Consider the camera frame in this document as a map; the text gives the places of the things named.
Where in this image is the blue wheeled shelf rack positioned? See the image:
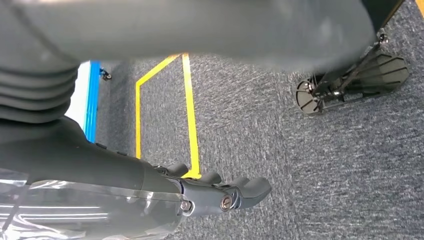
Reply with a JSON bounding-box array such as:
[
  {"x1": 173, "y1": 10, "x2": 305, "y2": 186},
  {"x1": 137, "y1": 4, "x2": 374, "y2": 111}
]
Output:
[{"x1": 82, "y1": 60, "x2": 113, "y2": 144}]

